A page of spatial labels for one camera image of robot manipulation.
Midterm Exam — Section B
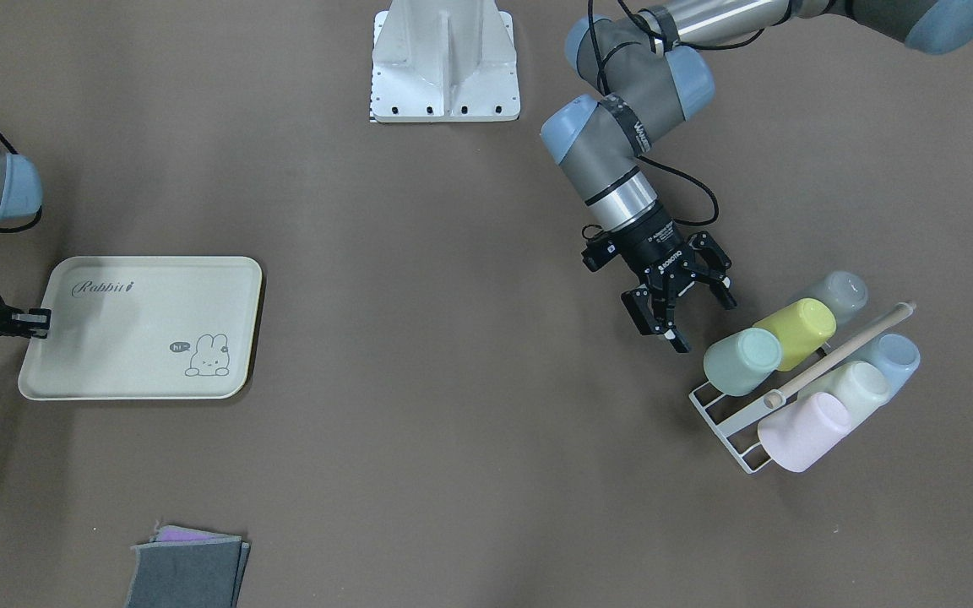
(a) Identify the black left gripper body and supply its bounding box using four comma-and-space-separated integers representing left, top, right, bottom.
613, 203, 684, 292

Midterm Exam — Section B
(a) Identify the green cup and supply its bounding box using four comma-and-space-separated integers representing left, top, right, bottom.
703, 327, 783, 397

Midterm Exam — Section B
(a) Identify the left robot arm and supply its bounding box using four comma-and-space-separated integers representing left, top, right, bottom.
541, 1, 973, 297

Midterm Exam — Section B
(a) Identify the beige rabbit tray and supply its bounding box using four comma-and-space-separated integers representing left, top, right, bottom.
17, 257, 264, 401

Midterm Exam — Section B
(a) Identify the yellow cup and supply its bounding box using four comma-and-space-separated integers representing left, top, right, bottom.
753, 297, 837, 372

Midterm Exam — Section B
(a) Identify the grey cup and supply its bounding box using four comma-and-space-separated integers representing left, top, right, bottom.
788, 270, 869, 328

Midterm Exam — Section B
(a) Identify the pink cup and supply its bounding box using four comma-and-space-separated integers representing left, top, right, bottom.
758, 392, 852, 473

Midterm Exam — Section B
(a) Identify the cream cup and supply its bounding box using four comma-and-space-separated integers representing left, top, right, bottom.
798, 361, 892, 428

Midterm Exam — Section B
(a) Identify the blue cup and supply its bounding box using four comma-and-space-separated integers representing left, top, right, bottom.
853, 334, 921, 398

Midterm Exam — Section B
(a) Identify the purple cloth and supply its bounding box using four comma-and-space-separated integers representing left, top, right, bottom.
151, 524, 228, 544

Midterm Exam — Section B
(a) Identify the grey folded cloth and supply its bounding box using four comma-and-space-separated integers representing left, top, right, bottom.
125, 536, 250, 607

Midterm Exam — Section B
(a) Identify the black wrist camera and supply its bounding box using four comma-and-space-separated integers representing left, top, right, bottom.
580, 224, 617, 273

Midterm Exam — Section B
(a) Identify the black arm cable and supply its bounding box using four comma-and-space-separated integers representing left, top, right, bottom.
586, 0, 791, 250

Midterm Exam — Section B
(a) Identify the white wire cup rack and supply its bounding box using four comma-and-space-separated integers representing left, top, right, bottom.
688, 378, 794, 474

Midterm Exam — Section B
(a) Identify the wooden rack handle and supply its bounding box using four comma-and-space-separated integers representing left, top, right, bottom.
753, 300, 916, 411

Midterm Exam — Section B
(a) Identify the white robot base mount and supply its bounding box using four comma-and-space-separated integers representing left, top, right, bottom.
370, 1, 521, 123

